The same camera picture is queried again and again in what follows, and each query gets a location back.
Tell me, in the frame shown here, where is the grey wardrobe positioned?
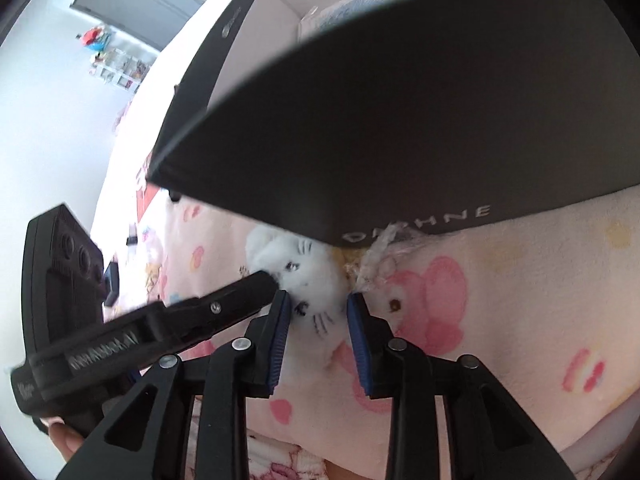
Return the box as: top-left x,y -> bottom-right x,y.
69,0 -> 251,54

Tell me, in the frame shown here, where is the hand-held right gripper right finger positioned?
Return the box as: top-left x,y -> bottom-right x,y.
346,291 -> 578,480

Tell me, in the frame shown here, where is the person's left hand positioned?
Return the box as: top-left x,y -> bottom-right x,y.
47,420 -> 90,462

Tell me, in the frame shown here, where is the black storage box container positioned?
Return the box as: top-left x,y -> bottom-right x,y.
145,0 -> 640,250

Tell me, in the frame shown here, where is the white cat plush toy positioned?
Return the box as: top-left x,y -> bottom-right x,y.
244,225 -> 352,363

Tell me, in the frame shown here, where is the white shelf with toys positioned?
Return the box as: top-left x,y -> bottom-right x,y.
75,25 -> 152,94

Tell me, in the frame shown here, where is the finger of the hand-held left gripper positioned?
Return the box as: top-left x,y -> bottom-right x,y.
150,270 -> 280,357

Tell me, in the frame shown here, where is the small black blue-edged object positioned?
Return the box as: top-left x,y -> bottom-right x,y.
102,265 -> 122,309

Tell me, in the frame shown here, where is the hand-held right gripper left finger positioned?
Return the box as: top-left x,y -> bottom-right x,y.
55,290 -> 292,480

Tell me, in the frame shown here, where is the pink cartoon printed blanket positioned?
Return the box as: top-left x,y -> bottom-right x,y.
92,95 -> 640,476

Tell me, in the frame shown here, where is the clear plastic wrapper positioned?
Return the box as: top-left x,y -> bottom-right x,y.
349,225 -> 427,295

